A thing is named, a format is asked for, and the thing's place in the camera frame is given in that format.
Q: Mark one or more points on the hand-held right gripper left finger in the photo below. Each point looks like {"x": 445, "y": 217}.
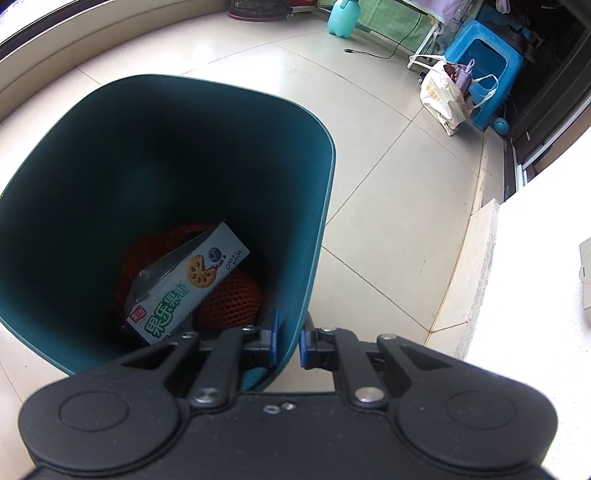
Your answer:
{"x": 275, "y": 332}

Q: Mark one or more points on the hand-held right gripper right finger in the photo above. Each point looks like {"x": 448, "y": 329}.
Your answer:
{"x": 304, "y": 348}

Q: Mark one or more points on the orange foam fruit net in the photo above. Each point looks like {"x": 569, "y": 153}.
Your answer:
{"x": 147, "y": 249}
{"x": 231, "y": 300}

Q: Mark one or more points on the white cookie snack box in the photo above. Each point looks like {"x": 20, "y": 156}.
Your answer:
{"x": 184, "y": 286}

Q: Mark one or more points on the teal plastic bin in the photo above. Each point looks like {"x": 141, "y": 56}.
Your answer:
{"x": 138, "y": 161}

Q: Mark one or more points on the white tote bag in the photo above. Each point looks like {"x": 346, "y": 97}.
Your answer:
{"x": 441, "y": 99}

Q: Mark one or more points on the small blue ball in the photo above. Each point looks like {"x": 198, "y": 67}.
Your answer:
{"x": 501, "y": 124}

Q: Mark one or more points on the blue plastic bag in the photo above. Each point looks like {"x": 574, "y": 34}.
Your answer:
{"x": 485, "y": 90}

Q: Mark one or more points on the purple cloth item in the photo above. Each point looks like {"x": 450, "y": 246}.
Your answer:
{"x": 461, "y": 74}

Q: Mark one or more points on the teal spray bottle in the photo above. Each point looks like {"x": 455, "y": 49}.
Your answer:
{"x": 344, "y": 18}

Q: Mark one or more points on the white metal table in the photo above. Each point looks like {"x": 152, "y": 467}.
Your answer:
{"x": 427, "y": 44}

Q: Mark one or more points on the small red pot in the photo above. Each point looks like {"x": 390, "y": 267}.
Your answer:
{"x": 302, "y": 5}

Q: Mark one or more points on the green mesh screen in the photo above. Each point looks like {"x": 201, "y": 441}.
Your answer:
{"x": 392, "y": 14}

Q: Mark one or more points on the blue plastic stool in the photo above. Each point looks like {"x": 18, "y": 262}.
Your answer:
{"x": 480, "y": 50}

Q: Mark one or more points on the purple hanging cloth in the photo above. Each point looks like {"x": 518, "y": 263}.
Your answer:
{"x": 443, "y": 5}

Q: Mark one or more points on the black door frame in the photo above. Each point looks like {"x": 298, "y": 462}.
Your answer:
{"x": 554, "y": 92}

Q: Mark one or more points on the black window frame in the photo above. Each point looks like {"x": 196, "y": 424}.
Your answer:
{"x": 27, "y": 32}

